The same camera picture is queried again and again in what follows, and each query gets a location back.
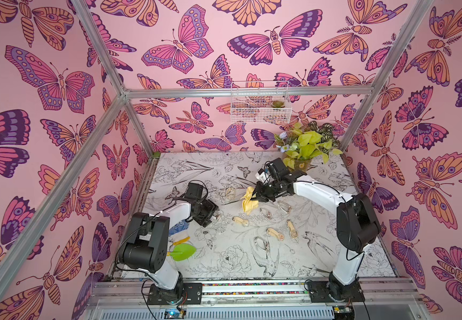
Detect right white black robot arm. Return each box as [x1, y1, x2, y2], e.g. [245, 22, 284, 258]
[252, 158, 380, 302]

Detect potted green leafy plant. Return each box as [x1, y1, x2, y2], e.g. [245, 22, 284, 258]
[274, 121, 342, 171]

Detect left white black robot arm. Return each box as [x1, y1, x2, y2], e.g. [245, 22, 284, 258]
[115, 180, 218, 304]

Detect white strap watch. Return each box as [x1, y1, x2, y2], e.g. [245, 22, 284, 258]
[277, 201, 292, 215]

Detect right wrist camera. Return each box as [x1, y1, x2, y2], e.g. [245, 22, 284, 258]
[255, 169, 270, 183]

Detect square silver face watch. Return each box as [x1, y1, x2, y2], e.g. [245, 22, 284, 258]
[254, 237, 270, 252]

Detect white wire basket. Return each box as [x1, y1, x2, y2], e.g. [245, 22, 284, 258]
[229, 81, 292, 126]

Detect yellow cleaning cloth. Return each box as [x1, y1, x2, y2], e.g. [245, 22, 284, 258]
[241, 187, 259, 215]

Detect green yellow toy shovel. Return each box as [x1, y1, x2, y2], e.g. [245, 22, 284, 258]
[167, 237, 196, 261]

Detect pink strap round watch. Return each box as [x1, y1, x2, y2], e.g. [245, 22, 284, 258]
[260, 208, 273, 220]

